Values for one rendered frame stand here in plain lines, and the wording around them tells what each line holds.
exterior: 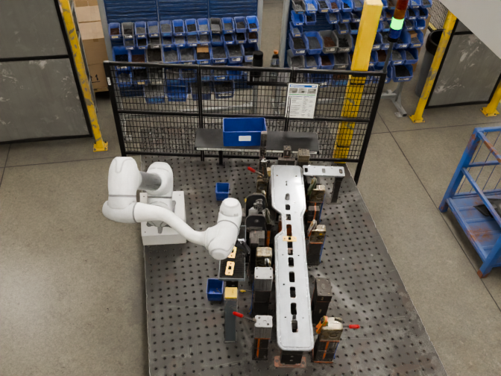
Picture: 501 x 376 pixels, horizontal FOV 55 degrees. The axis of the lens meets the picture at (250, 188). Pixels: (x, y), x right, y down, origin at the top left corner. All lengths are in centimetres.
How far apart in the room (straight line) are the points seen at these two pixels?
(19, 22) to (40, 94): 70
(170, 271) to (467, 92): 405
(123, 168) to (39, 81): 253
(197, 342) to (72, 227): 200
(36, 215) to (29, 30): 157
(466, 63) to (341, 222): 281
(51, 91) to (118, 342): 238
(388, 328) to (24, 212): 323
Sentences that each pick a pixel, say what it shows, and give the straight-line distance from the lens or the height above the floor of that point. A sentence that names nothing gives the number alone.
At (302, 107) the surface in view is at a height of 125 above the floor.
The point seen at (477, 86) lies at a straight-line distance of 603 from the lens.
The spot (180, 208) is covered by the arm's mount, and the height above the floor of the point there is 92.
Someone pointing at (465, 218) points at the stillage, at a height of 16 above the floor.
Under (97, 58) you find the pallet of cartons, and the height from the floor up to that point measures 51.
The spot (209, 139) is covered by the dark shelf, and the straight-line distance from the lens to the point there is 354.
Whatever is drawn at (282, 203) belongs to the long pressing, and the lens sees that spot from 314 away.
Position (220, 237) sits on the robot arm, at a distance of 212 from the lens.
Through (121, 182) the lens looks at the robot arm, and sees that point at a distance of 241.
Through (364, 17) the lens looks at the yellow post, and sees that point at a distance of 329.
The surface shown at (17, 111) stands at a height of 51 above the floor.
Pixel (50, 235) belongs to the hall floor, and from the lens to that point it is 450.
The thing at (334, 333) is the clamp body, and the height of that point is 103.
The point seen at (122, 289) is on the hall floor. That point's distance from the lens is 400.
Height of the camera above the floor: 327
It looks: 45 degrees down
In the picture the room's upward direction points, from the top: 3 degrees clockwise
